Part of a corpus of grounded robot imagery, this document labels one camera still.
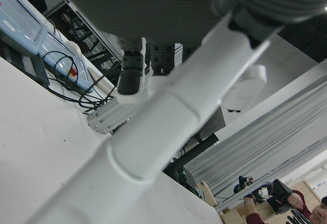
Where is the black device with cables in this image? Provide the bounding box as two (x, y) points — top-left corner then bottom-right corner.
(175, 167), (198, 192)

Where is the tangle of black cables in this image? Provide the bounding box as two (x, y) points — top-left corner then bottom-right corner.
(42, 51), (117, 114)

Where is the teach pendant with red button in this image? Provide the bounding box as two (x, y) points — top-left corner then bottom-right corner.
(0, 0), (49, 56)

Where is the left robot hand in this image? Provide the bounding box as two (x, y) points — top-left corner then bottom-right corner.
(25, 0), (327, 224)

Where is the aluminium profile post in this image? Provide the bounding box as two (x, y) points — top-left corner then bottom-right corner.
(86, 98), (140, 135)

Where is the black case under pendant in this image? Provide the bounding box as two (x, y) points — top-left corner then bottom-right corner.
(0, 36), (51, 87)

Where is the grey blue teach pendant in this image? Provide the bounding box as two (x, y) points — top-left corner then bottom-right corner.
(38, 34), (90, 94)

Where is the person in red sweater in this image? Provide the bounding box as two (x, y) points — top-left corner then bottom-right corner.
(233, 175), (327, 224)

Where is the wooden box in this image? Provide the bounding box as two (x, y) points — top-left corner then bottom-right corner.
(196, 180), (246, 224)

